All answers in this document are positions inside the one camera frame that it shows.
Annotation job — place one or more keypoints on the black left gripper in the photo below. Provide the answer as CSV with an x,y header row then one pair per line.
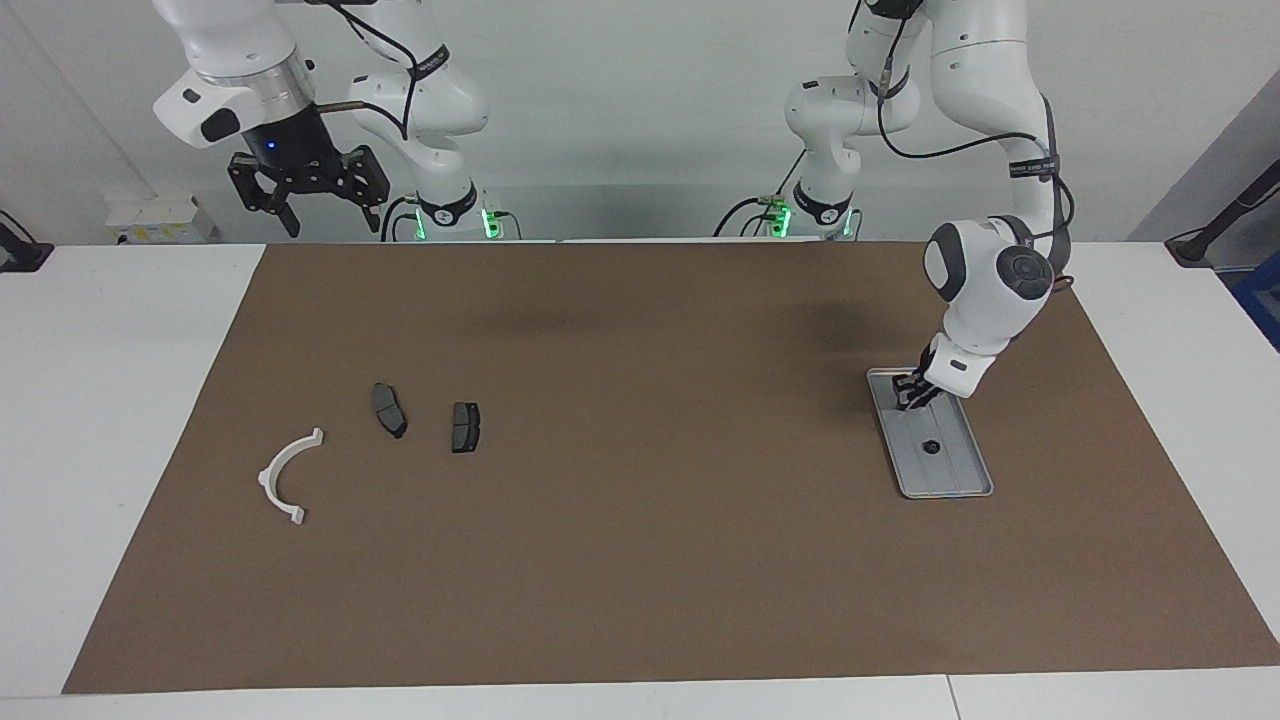
x,y
922,372

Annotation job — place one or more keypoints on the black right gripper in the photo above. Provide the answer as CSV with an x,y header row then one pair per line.
x,y
295,155

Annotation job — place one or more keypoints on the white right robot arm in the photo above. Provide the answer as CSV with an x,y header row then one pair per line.
x,y
230,40

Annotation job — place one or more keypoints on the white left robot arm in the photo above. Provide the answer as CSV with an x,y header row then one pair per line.
x,y
985,290

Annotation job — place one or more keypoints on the silver metal tray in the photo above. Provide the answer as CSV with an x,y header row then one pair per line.
x,y
955,475

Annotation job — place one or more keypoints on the white box with yellow label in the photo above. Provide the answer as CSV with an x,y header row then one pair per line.
x,y
160,215

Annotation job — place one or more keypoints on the dark grey brake pad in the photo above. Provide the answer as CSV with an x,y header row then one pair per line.
x,y
465,428
388,410

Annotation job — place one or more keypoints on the black table clamp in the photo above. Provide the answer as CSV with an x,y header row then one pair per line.
x,y
25,255

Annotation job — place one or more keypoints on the brown table mat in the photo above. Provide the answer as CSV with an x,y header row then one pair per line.
x,y
640,560

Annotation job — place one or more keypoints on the blue object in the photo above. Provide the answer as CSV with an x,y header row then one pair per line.
x,y
1262,300

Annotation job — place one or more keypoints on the white curved plastic bracket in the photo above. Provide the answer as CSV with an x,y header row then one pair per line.
x,y
268,478

